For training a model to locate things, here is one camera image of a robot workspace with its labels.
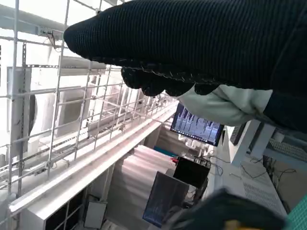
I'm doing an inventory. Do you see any black monitor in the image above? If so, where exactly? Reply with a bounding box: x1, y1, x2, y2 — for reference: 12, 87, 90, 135
172, 157, 211, 189

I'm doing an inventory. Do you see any long white ceiling beam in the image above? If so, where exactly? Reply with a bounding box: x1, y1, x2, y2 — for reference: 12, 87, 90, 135
8, 104, 180, 214

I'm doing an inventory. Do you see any dark glass screen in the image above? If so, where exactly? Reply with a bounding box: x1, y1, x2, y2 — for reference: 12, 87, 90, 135
142, 171, 190, 228

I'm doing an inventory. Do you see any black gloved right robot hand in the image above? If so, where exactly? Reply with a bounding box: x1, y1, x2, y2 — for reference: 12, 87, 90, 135
63, 0, 307, 134

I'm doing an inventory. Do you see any white storage cabinet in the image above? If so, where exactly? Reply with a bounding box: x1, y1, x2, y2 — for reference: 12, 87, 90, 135
25, 186, 108, 230

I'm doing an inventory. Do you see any lit computer monitor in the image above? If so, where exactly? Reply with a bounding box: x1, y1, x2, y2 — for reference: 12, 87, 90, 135
170, 102, 225, 147

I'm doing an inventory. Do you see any white ceiling wire grid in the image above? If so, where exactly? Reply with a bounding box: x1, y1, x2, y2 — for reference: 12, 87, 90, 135
0, 0, 179, 204

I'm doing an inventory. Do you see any green cutting mat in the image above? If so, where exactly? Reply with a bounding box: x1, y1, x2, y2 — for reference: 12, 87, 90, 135
286, 194, 307, 230

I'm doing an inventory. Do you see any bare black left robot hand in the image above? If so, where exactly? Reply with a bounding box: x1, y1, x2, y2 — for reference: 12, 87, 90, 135
167, 188, 292, 230

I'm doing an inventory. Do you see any white perforated cabinet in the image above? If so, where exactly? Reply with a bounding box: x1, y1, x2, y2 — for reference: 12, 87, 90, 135
226, 160, 288, 218

